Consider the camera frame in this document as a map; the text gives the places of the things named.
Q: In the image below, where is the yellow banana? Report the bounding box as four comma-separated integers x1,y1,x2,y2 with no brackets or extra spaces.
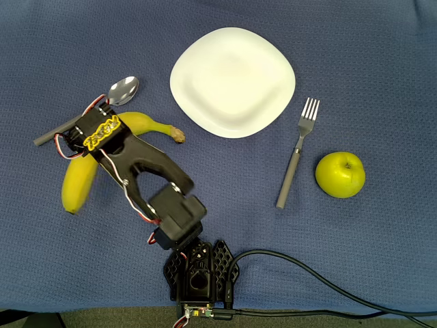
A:
60,111,187,216

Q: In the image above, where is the white rounded square plate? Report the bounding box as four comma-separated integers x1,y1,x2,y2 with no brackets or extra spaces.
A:
169,26,296,139

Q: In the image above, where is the green controller circuit board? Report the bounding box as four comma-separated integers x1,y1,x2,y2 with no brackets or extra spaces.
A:
175,305,216,328

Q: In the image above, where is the green apple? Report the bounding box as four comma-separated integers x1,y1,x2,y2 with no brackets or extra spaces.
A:
314,151,367,200

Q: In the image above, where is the blue textured table cloth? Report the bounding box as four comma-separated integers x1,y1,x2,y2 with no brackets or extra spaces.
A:
0,0,437,314

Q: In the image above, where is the metal spoon with grey handle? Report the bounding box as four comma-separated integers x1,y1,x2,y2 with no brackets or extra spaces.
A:
33,75,141,148

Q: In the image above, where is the metal fork with grey handle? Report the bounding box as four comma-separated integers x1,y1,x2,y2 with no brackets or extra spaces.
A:
275,97,321,210

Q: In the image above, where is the thick black cable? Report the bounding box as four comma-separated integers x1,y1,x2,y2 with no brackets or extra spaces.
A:
225,249,437,328

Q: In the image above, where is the thin black cable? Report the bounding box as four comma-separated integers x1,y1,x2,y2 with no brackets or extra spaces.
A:
212,306,437,323

